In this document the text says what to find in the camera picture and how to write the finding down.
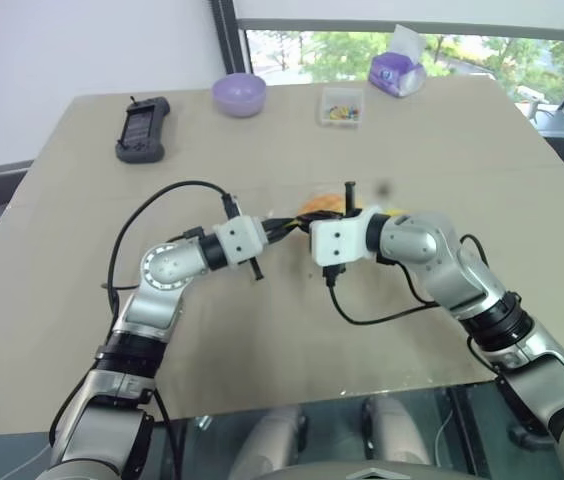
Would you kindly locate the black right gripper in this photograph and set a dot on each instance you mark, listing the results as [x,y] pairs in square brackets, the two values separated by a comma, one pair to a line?
[342,215]

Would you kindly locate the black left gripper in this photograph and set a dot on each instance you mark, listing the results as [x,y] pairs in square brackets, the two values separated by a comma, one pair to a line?
[276,231]

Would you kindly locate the orange pineapple bun bread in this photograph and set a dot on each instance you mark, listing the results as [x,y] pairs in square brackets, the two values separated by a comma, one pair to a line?
[324,202]

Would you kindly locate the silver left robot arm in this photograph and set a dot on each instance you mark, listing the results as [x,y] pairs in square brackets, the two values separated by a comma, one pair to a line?
[162,270]

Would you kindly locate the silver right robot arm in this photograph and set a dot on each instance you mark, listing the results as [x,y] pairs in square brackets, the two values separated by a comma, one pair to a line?
[462,280]

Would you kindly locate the clear box of coloured pins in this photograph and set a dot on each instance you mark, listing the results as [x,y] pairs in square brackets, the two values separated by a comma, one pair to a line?
[342,107]

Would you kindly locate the beige table cover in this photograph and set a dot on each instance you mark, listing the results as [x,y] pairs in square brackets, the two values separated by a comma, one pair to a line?
[272,340]

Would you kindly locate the purple bowl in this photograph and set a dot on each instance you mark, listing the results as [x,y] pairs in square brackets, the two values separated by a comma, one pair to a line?
[239,95]

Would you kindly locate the purple tissue pack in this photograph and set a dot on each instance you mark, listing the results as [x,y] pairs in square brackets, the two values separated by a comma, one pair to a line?
[392,72]

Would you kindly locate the black handheld controller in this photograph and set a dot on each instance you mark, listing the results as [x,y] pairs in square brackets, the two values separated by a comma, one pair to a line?
[142,132]

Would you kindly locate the grey rounded robot leg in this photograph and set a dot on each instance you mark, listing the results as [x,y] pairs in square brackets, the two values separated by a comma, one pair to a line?
[269,435]
[397,430]

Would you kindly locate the small white device on sill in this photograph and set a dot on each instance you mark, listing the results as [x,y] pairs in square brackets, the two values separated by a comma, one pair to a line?
[532,97]

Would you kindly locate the grey robot torso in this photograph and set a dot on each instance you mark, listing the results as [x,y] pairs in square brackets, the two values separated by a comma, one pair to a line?
[362,470]

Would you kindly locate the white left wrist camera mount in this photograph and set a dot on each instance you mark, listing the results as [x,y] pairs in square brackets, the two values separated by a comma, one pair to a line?
[239,240]

